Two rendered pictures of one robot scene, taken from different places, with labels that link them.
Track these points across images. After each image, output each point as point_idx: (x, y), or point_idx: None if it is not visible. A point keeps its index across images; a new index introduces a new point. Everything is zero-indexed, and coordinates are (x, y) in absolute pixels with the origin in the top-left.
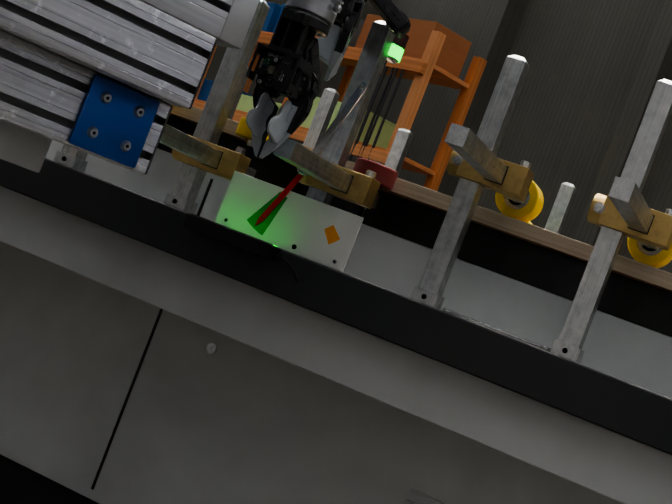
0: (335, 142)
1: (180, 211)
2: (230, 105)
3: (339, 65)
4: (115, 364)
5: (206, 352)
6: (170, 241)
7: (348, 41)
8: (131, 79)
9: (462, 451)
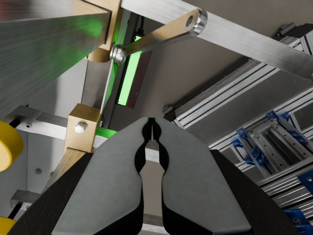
0: (100, 32)
1: (111, 116)
2: (53, 181)
3: (132, 132)
4: None
5: None
6: (115, 105)
7: (140, 199)
8: None
9: None
